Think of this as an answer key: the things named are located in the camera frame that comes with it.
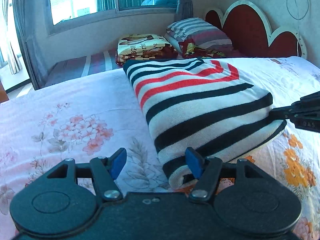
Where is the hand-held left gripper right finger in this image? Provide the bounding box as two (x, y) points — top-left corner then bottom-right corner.
(185, 147), (270, 202)

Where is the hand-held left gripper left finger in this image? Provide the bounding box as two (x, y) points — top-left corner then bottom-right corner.
(46, 148), (127, 202)

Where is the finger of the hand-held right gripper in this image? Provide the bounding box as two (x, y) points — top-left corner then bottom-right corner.
(269, 91), (320, 120)

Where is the black red white striped garment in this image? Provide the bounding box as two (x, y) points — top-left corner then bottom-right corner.
(123, 58), (287, 189)

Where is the white floral bedsheet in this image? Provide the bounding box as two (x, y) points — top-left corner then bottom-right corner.
(0, 56), (320, 240)

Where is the red heart-shaped headboard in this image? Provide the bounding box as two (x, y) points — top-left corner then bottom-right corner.
(204, 0), (307, 60)

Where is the red printed cloth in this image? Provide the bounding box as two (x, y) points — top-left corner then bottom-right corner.
(179, 42), (248, 60)

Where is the purple grey striped bed sheet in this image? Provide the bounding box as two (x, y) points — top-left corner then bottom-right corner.
(44, 50), (125, 88)

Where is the folded printed blanket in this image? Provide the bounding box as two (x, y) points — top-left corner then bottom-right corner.
(115, 34), (184, 67)

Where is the striped pillow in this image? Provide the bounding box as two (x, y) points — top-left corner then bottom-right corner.
(165, 17), (234, 53)

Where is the brown wooden furniture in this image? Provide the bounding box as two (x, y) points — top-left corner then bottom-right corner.
(0, 79), (8, 103)

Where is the grey curtain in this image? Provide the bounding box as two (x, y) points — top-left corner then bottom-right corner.
(174, 0), (196, 22)
(11, 0), (49, 91)

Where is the white sheer curtain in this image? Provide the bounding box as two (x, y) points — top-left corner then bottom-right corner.
(0, 0), (23, 75)

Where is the thin wall cable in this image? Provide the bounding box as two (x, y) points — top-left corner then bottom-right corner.
(286, 0), (310, 58)

